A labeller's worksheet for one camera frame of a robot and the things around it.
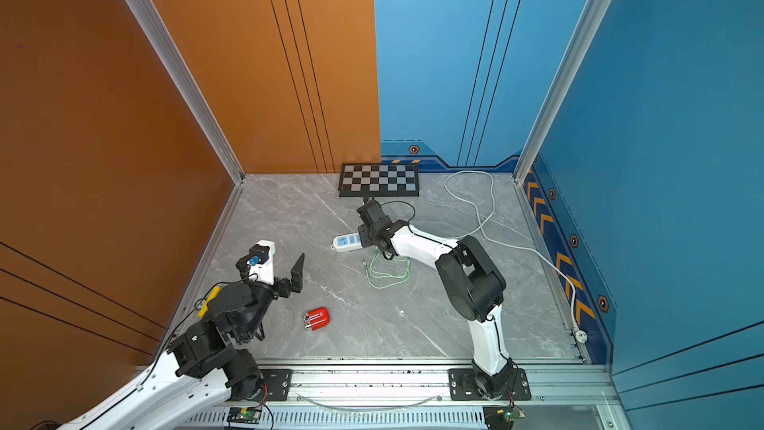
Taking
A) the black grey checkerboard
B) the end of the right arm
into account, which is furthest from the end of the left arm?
the black grey checkerboard

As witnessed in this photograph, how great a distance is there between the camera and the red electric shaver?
2.71 feet

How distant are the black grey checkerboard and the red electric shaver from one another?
46 cm

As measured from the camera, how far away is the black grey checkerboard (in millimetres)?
1144
